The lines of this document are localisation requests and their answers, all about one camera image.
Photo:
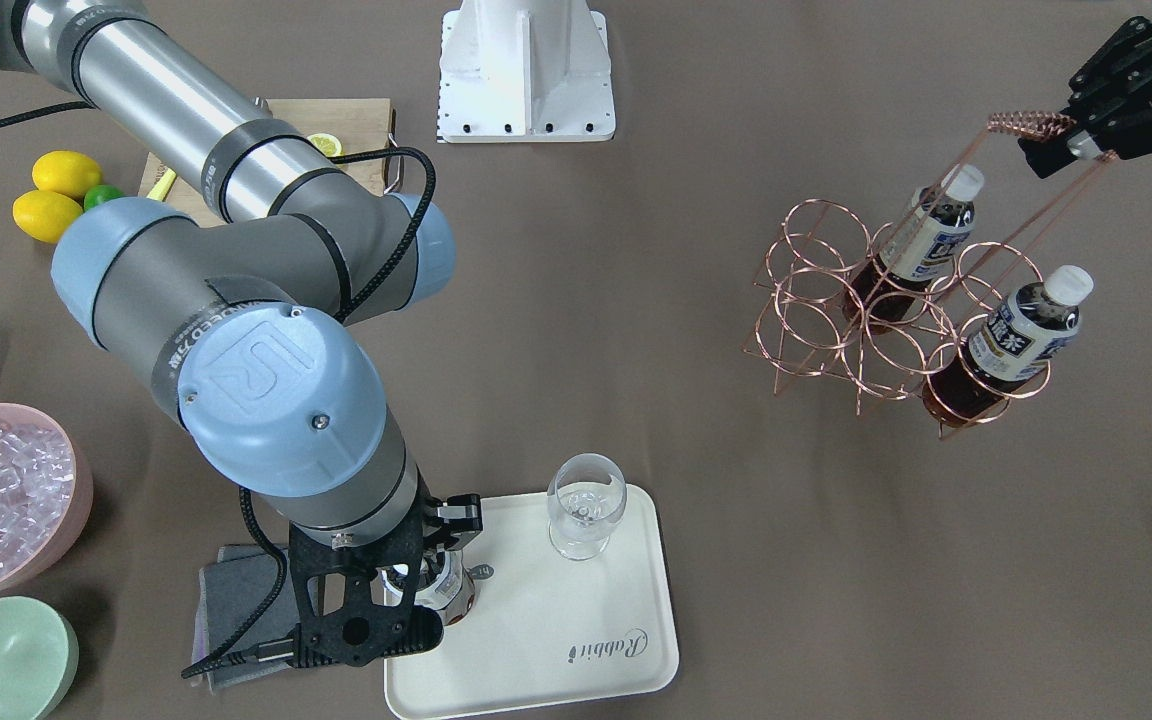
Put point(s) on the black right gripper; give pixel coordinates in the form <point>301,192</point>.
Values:
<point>458,514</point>

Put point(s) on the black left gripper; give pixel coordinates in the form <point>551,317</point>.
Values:
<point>1148,92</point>

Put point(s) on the copper wire bottle basket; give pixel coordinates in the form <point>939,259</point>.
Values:
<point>923,308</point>

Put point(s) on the tea bottle white cap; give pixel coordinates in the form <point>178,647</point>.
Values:
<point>443,584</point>
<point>921,251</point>
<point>1015,343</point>

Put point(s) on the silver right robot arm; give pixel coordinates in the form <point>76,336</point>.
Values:
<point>241,330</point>

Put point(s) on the clear wine glass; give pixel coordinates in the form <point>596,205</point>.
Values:
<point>586,500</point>

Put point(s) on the cream rabbit print tray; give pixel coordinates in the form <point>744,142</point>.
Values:
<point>546,630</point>

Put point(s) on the grey folded cloth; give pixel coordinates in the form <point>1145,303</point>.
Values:
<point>230,589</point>

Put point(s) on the half lemon slice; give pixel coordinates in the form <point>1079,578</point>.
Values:
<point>327,144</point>

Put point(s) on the bamboo cutting board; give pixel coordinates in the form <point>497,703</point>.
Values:
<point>359,124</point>

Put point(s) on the pink bowl of ice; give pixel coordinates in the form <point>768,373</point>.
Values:
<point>46,493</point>

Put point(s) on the yellow plastic knife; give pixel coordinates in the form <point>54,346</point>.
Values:
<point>162,186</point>

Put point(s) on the mint green bowl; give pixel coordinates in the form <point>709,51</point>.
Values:
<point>39,656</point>

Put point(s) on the green lime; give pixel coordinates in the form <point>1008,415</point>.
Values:
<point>99,194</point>

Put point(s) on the yellow lemon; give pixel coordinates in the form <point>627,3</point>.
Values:
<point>45,215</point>
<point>67,172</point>

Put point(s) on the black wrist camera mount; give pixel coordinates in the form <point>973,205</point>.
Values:
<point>360,630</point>

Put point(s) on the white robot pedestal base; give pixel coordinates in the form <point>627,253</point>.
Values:
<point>525,72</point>

